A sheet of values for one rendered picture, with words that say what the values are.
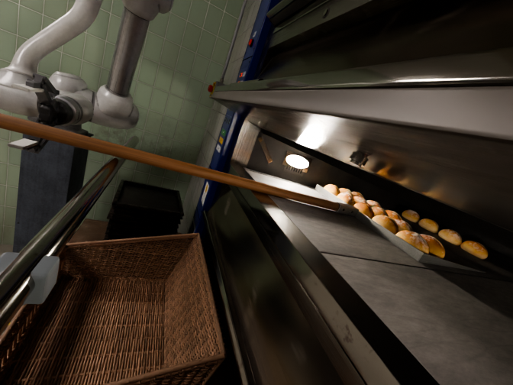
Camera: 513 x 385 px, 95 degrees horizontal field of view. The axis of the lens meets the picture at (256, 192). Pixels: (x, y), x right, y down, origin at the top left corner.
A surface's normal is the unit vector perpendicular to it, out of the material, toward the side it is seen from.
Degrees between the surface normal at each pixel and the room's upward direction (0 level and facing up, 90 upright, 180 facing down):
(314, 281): 90
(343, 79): 79
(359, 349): 90
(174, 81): 90
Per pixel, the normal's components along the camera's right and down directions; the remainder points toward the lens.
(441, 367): 0.35, -0.90
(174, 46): 0.30, 0.37
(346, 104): -0.81, -0.39
